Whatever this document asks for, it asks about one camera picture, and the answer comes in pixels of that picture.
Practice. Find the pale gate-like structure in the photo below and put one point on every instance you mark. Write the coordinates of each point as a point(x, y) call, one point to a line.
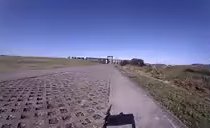
point(110, 59)

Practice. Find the row of distant buildings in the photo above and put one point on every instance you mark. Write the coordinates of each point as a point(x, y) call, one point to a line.
point(93, 59)

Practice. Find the dark bushes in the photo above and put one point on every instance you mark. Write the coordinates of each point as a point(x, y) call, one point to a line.
point(136, 62)

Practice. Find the smooth grey concrete path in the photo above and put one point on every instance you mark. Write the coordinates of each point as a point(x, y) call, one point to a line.
point(133, 96)

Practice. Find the grid paver surface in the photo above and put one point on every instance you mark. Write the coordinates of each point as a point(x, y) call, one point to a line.
point(56, 100)

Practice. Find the flat dry grass field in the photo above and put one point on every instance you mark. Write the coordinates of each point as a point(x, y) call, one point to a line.
point(29, 62)

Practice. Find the rough grass verge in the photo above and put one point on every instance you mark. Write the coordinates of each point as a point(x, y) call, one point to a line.
point(179, 90)

